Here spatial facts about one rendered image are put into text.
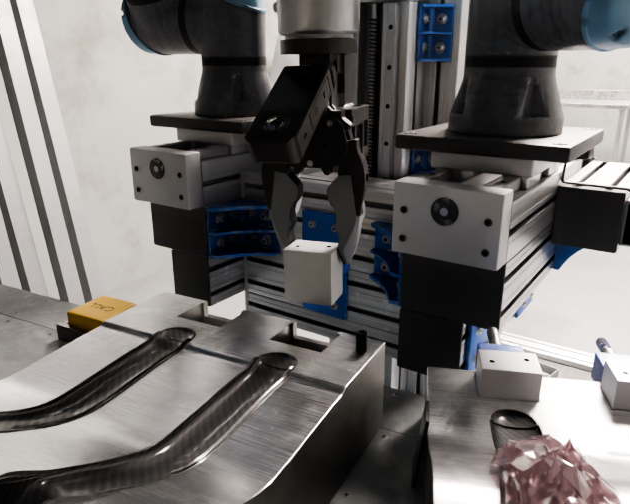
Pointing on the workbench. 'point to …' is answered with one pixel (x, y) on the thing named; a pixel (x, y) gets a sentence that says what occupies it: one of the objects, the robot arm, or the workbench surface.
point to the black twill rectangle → (420, 444)
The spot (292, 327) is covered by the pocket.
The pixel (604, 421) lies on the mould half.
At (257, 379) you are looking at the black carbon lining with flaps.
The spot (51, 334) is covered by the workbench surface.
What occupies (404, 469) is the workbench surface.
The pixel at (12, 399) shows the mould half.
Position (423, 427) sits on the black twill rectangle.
